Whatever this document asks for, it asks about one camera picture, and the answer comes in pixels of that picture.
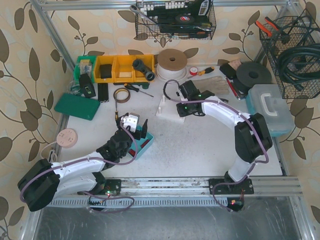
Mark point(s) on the black-yellow flathead screwdriver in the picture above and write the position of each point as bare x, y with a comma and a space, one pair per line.
133, 88

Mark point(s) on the teal clear storage box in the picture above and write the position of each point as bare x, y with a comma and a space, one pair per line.
266, 99

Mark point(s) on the white four-peg base plate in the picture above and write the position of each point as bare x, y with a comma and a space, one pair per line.
167, 110

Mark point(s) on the black aluminium profile block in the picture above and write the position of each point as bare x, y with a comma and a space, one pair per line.
103, 92

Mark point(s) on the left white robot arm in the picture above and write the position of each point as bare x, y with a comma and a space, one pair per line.
46, 180

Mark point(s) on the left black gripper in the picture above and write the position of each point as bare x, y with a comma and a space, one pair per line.
137, 133

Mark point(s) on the white cable spool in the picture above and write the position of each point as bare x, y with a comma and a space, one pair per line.
171, 65

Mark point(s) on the beige work glove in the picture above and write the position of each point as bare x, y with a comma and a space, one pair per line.
216, 85

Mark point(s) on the green storage bin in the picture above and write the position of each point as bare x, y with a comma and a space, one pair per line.
84, 65

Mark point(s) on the black case with sponge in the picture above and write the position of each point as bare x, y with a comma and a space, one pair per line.
230, 69

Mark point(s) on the small red spring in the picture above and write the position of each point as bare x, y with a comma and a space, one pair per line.
144, 143

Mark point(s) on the brown packing tape roll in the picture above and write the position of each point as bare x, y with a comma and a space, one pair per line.
121, 95

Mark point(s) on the yellow-black bit driver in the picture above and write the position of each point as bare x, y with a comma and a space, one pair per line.
203, 72

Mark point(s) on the yellow storage bins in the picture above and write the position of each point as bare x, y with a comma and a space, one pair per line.
122, 68

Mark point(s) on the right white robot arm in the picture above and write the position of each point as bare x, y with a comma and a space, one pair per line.
251, 134

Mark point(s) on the black disc spool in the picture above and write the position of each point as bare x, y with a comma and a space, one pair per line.
249, 74

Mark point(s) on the small orange-black screwdriver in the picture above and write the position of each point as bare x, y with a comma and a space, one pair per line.
116, 109

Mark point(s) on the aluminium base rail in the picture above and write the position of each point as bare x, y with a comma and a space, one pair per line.
182, 192

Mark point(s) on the black block in bin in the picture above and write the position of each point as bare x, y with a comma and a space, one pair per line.
105, 71

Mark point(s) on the black meter device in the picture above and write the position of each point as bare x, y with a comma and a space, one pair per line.
86, 86

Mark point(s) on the teal spring tray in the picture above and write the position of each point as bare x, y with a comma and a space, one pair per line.
140, 151

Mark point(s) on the top wire basket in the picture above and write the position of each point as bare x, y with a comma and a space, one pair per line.
176, 19

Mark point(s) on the right wire basket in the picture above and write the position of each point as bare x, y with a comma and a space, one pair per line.
294, 56

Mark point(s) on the steel claw hammer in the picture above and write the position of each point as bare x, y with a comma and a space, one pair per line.
224, 100

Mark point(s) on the grey plastic pipe fitting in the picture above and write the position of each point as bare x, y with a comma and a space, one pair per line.
138, 65

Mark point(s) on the wire basket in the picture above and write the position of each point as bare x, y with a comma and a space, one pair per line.
294, 56
176, 19

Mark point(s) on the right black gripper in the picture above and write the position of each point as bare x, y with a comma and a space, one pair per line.
186, 90

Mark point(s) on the orange-handled pliers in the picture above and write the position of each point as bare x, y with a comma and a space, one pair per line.
269, 23

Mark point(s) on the red white tape roll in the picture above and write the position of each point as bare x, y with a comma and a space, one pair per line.
193, 71

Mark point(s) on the green flat case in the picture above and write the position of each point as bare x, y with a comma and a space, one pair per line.
77, 106

